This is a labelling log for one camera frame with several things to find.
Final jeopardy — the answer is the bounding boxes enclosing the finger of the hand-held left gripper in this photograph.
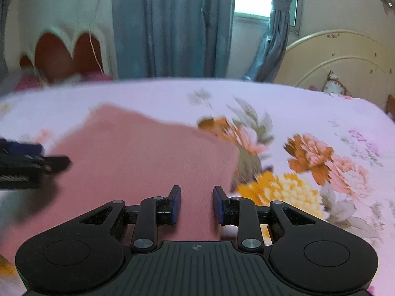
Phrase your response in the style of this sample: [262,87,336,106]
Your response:
[0,155,72,174]
[0,139,44,157]

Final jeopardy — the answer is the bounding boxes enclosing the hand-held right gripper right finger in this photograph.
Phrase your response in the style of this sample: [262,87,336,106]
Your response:
[213,185,317,252]

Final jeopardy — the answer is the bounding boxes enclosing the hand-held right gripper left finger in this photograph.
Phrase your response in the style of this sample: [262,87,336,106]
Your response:
[79,185,181,253]

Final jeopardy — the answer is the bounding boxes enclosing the pink garment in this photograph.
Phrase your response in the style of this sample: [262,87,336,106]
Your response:
[0,103,240,272]

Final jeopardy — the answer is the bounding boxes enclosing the pile of mixed clothes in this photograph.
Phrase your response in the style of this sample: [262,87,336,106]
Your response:
[0,69,112,95]

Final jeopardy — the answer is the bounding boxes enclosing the floral white bed sheet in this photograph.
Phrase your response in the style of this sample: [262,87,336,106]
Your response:
[0,78,395,296]

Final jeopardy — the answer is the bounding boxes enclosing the patterned cushion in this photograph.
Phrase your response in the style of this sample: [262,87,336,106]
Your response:
[322,70,353,97]

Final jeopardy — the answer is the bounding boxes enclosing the blue curtain with tieback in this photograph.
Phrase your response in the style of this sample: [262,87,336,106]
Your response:
[247,0,307,82]

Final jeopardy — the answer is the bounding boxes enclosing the cream headboard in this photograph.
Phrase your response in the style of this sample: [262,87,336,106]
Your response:
[274,30,395,112]

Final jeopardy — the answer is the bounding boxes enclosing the thin white cable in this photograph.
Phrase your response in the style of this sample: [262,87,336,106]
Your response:
[88,30,104,75]

